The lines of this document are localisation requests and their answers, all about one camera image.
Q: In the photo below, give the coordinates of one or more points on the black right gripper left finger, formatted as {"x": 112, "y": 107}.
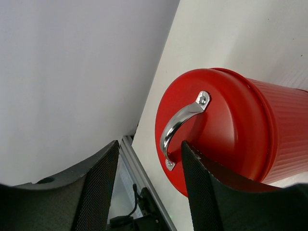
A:
{"x": 75, "y": 199}

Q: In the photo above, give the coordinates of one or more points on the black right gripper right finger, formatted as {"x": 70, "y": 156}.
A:
{"x": 222, "y": 200}

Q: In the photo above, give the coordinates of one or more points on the red round lid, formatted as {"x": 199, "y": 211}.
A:
{"x": 221, "y": 115}

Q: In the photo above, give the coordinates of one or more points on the red cylindrical container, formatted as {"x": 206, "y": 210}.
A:
{"x": 286, "y": 111}

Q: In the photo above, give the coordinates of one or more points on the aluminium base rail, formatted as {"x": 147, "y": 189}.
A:
{"x": 140, "y": 177}

